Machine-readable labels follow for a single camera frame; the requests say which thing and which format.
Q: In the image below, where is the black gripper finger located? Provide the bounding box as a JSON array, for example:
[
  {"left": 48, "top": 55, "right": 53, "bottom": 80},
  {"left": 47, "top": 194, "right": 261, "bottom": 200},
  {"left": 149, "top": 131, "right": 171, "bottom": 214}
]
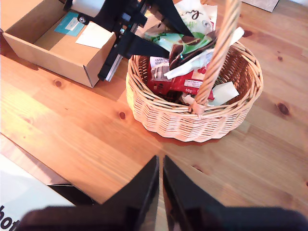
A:
[
  {"left": 162, "top": 156, "right": 223, "bottom": 231},
  {"left": 115, "top": 32, "right": 170, "bottom": 60},
  {"left": 102, "top": 155, "right": 160, "bottom": 231},
  {"left": 151, "top": 0, "right": 195, "bottom": 38}
]

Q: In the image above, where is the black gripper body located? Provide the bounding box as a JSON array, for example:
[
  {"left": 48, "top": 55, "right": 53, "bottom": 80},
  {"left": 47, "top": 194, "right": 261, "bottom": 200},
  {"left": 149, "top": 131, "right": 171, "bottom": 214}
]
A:
[{"left": 90, "top": 0, "right": 148, "bottom": 82}]

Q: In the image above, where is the green Galaxy truffle egg bag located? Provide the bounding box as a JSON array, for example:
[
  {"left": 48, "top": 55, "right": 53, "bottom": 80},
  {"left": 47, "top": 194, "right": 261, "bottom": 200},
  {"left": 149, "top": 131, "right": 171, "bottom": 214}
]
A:
[{"left": 143, "top": 0, "right": 245, "bottom": 79}]

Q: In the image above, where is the red and cream egg bag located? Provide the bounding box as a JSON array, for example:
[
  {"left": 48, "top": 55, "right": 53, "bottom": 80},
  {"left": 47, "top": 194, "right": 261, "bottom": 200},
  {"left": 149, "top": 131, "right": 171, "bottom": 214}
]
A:
[{"left": 146, "top": 56, "right": 217, "bottom": 102}]

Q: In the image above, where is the woven wicker basket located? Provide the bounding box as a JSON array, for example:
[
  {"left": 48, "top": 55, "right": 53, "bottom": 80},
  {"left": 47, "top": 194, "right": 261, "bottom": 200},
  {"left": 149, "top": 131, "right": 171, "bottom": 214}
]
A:
[{"left": 125, "top": 0, "right": 264, "bottom": 143}]

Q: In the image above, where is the cream Galaxy egg bag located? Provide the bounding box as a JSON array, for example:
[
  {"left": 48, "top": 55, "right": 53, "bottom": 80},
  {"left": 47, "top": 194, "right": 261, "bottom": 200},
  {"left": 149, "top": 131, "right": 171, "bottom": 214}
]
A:
[{"left": 181, "top": 81, "right": 240, "bottom": 106}]

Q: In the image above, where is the brown cardboard box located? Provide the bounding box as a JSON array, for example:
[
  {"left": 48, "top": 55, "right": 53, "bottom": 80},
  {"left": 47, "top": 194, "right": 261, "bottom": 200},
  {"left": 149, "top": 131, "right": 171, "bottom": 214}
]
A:
[{"left": 1, "top": 0, "right": 122, "bottom": 89}]

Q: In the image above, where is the white printed box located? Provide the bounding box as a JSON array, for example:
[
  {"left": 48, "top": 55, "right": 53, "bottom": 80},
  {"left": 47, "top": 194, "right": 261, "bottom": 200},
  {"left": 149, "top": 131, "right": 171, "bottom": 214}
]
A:
[{"left": 0, "top": 154, "right": 76, "bottom": 231}]

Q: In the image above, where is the white printed paper sheet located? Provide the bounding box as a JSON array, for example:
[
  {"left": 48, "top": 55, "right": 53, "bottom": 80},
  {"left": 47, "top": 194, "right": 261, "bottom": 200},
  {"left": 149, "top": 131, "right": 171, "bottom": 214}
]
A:
[{"left": 75, "top": 22, "right": 115, "bottom": 49}]

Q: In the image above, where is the teal card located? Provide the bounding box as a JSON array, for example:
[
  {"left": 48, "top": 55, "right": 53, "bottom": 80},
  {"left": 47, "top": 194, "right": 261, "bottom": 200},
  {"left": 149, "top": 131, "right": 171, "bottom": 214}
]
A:
[{"left": 53, "top": 12, "right": 86, "bottom": 37}]

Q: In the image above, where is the grey patterned carton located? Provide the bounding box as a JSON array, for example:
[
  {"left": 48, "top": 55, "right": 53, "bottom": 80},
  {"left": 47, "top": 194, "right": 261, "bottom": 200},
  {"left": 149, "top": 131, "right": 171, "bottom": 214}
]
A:
[{"left": 241, "top": 0, "right": 280, "bottom": 13}]

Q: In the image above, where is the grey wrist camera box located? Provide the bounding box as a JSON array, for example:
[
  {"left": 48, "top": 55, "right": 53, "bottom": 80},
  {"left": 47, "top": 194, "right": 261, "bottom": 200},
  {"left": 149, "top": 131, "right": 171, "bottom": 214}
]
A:
[{"left": 71, "top": 0, "right": 107, "bottom": 18}]

